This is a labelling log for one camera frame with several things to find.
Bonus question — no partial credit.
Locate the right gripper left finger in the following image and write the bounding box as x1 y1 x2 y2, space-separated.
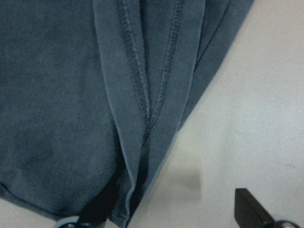
55 171 124 228

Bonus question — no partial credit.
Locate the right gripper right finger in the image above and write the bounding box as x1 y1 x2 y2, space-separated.
234 188 297 228

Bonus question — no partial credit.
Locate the black graphic t-shirt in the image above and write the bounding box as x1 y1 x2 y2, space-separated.
0 0 252 228

